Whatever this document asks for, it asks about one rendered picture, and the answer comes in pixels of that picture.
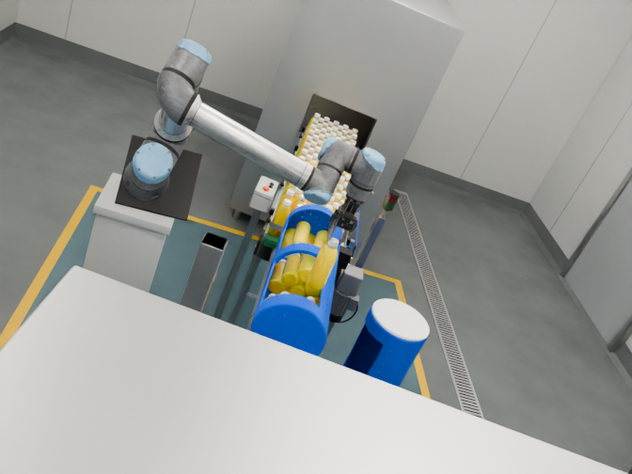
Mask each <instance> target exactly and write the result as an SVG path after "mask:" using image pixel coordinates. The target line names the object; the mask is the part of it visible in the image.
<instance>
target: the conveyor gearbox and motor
mask: <svg viewBox="0 0 632 474"><path fill-rule="evenodd" d="M363 271H364V270H363V269H361V268H359V267H356V266H354V265H352V264H349V265H347V267H346V269H345V270H344V269H342V270H341V273H340V276H339V278H338V280H337V283H336V285H335V286H334V292H333V298H332V305H331V311H330V317H329V321H330V322H332V323H344V322H347V321H349V320H351V319H352V318H353V317H354V316H355V315H356V312H357V310H358V302H359V296H358V295H357V291H358V289H359V287H360V285H361V283H362V281H363V273H364V272H363ZM347 309H348V310H351V311H355V313H354V314H353V315H352V316H351V317H350V318H349V319H347V320H345V321H341V319H342V317H343V315H344V314H345V312H346V310H347Z"/></svg>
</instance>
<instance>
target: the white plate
mask: <svg viewBox="0 0 632 474"><path fill-rule="evenodd" d="M372 314H373V316H374V318H375V320H376V321H377V322H378V323H379V324H380V325H381V326H382V327H383V328H385V330H386V331H388V332H389V333H391V334H392V335H394V336H396V337H398V338H401V339H403V340H411V341H420V340H425V339H426V338H427V337H428V335H429V332H430V329H429V325H428V324H427V322H426V320H425V319H424V318H423V317H422V315H421V314H420V313H418V312H417V311H416V310H415V309H413V308H411V307H410V306H408V305H406V304H405V303H403V302H400V301H397V300H394V299H380V300H377V301H376V302H375V303H374V304H373V306H372Z"/></svg>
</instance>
